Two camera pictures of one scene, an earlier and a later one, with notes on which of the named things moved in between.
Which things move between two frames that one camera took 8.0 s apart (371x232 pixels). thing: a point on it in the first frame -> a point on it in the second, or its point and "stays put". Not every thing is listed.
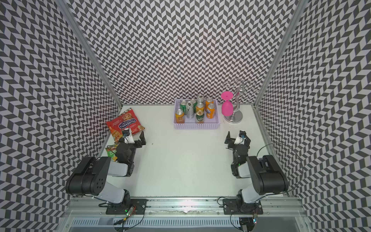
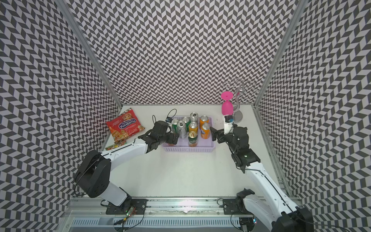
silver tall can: [190, 110] -> [181, 129]
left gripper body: [137, 144] -> [162, 138]
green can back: [194, 104] -> [187, 122]
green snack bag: [111, 151] stays put
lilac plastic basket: [209, 123] -> [204, 145]
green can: [183, 106] -> [174, 126]
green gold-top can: [200, 115] -> [192, 138]
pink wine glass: [227, 106] stays put
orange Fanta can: [200, 106] -> [193, 126]
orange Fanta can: [211, 111] -> [205, 131]
